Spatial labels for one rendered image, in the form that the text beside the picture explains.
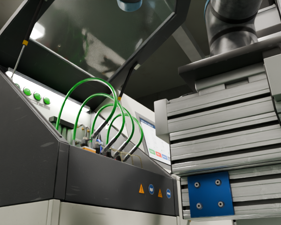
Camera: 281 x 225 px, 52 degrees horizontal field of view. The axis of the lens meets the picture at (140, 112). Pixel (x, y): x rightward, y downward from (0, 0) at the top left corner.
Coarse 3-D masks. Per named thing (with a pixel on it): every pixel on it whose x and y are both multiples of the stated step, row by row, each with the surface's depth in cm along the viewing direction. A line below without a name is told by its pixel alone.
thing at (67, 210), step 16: (64, 208) 77; (80, 208) 82; (96, 208) 87; (112, 208) 93; (64, 224) 76; (80, 224) 80; (96, 224) 85; (112, 224) 91; (128, 224) 98; (144, 224) 105; (160, 224) 113; (176, 224) 124
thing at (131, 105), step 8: (112, 96) 179; (128, 96) 186; (104, 104) 180; (128, 104) 180; (136, 104) 190; (104, 112) 178; (120, 112) 170; (144, 112) 194; (152, 112) 206; (120, 120) 168; (128, 120) 170; (152, 120) 199; (128, 128) 165; (136, 128) 173; (128, 136) 161; (136, 136) 168; (136, 144) 164; (184, 224) 129; (192, 224) 136; (200, 224) 143; (208, 224) 151; (216, 224) 159; (224, 224) 169
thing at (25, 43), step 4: (40, 0) 124; (40, 4) 124; (36, 8) 123; (40, 8) 124; (36, 12) 123; (36, 16) 123; (32, 20) 123; (36, 20) 124; (32, 24) 122; (32, 28) 123; (28, 32) 122; (28, 36) 122; (24, 40) 121; (28, 40) 122; (24, 44) 121; (20, 56) 121; (16, 64) 120; (16, 68) 121; (12, 72) 120; (12, 76) 120; (12, 80) 120
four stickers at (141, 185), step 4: (140, 184) 109; (152, 184) 116; (140, 188) 108; (144, 188) 110; (152, 188) 115; (160, 188) 120; (140, 192) 108; (144, 192) 110; (152, 192) 114; (160, 192) 119; (168, 192) 125; (160, 196) 118; (168, 196) 124
